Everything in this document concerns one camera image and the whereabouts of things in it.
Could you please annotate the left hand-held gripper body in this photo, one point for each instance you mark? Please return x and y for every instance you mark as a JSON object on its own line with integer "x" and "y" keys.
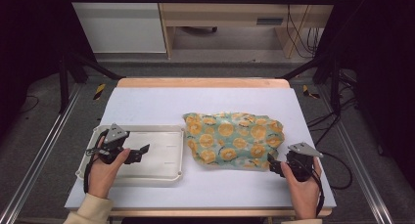
{"x": 112, "y": 142}

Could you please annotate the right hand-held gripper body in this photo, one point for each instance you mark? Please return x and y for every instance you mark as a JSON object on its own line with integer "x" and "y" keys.
{"x": 300, "y": 165}

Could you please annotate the green cloth with orange print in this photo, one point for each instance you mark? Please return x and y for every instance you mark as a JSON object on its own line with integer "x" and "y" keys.
{"x": 235, "y": 141}

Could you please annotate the person's right hand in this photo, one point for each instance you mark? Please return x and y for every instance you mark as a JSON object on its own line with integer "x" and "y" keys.
{"x": 303, "y": 194}

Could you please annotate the person's left hand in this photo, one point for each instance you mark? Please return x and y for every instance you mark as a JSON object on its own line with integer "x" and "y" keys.
{"x": 102, "y": 176}

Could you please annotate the white plastic tray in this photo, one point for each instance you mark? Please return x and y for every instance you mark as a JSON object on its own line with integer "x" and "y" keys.
{"x": 160, "y": 155}

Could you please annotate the yellow black tape strip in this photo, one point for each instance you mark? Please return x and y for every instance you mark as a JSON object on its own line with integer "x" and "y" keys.
{"x": 306, "y": 91}
{"x": 99, "y": 91}

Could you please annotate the white table board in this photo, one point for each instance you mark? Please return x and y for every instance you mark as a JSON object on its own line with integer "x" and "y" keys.
{"x": 202, "y": 191}

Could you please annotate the black metal stand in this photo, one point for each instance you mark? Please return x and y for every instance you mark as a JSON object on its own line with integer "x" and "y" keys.
{"x": 63, "y": 87}
{"x": 334, "y": 87}

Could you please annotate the wooden table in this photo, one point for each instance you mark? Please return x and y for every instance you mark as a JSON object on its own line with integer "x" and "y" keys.
{"x": 202, "y": 82}

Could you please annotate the white cabinet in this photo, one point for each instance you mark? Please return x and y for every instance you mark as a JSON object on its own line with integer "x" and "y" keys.
{"x": 120, "y": 28}

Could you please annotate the black curtain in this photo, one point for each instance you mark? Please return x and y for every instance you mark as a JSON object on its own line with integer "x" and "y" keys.
{"x": 378, "y": 70}
{"x": 32, "y": 38}

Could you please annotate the light wooden desk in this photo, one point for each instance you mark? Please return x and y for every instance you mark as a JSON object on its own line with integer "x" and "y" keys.
{"x": 225, "y": 13}

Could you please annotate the aluminium rail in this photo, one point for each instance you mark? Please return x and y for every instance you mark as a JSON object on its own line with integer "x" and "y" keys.
{"x": 359, "y": 165}
{"x": 42, "y": 152}

